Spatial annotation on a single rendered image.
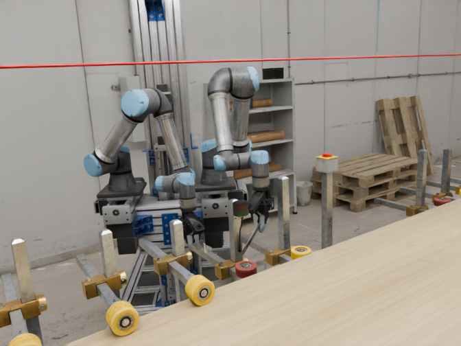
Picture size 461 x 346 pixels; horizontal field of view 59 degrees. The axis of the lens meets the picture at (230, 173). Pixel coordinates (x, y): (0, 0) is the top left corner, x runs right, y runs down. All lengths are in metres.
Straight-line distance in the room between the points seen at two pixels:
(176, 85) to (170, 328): 1.41
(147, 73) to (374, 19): 4.45
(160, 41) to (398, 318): 1.72
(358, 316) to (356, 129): 4.90
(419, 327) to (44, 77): 3.41
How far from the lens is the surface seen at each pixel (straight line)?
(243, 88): 1.92
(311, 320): 1.25
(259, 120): 4.83
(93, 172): 2.09
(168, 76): 2.28
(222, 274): 1.62
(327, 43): 5.58
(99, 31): 4.06
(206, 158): 2.13
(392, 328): 1.26
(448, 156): 2.67
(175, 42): 2.30
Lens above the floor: 1.58
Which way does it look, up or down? 13 degrees down
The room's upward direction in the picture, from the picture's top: 3 degrees counter-clockwise
